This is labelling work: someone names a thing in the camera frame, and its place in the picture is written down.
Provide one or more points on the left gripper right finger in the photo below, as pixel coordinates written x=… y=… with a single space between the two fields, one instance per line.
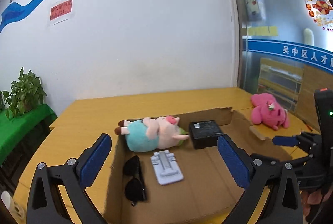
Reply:
x=255 y=172

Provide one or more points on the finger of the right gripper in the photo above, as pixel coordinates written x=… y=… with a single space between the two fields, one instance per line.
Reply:
x=285 y=141

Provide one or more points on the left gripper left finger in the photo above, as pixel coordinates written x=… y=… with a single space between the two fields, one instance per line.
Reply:
x=45 y=203

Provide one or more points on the person's right hand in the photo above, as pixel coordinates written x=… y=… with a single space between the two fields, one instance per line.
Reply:
x=314 y=198

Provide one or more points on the pink strawberry plush toy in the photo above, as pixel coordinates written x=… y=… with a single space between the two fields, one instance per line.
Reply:
x=267 y=111

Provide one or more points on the green cloth covered shelf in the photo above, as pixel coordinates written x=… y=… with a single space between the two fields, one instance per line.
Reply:
x=15 y=129

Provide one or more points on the pig plush teal shirt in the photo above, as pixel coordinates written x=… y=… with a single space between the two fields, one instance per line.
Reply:
x=148 y=134

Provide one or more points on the black rectangular box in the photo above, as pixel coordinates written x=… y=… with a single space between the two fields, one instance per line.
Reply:
x=204 y=133

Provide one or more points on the blue banner with characters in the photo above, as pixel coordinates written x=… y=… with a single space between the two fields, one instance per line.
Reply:
x=307 y=54

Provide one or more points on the light grey plastic holder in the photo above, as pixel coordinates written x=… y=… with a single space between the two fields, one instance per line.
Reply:
x=167 y=170

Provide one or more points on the potted green plant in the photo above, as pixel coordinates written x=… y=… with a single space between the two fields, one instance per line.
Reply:
x=26 y=94

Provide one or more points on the blue poster on glass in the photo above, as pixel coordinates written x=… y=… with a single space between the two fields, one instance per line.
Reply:
x=255 y=10

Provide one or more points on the cartoon window sticker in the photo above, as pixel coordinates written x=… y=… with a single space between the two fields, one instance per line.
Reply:
x=320 y=12

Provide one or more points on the red paper wall notice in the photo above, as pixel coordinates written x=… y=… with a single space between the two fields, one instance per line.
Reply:
x=61 y=11

